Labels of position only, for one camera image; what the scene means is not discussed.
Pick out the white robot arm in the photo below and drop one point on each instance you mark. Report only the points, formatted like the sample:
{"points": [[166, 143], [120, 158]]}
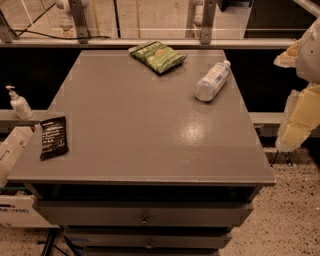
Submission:
{"points": [[308, 55]]}

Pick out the green chip bag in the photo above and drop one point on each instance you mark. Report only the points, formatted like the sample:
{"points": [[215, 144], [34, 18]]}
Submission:
{"points": [[157, 56]]}

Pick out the grey drawer cabinet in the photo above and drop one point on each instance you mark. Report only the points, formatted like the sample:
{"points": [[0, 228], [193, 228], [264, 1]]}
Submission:
{"points": [[150, 170]]}

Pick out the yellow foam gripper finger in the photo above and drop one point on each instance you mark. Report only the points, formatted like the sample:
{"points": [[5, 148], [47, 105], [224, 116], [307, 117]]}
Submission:
{"points": [[301, 117], [287, 59]]}

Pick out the white labelled box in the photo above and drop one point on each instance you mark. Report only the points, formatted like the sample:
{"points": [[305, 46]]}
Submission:
{"points": [[18, 212]]}

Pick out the clear plastic water bottle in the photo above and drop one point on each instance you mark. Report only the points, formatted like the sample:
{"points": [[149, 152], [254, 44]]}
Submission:
{"points": [[209, 85]]}

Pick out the metal rail frame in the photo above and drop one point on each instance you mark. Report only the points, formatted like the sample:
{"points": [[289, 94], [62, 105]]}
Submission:
{"points": [[214, 24]]}

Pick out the black rxbar chocolate wrapper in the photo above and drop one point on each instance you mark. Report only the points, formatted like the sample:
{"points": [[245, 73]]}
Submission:
{"points": [[54, 138]]}

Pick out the white cardboard box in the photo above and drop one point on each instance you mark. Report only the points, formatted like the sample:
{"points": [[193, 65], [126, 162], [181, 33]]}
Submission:
{"points": [[11, 149]]}

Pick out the white pump soap bottle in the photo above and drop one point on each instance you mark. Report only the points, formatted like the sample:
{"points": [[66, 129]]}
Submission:
{"points": [[19, 104]]}

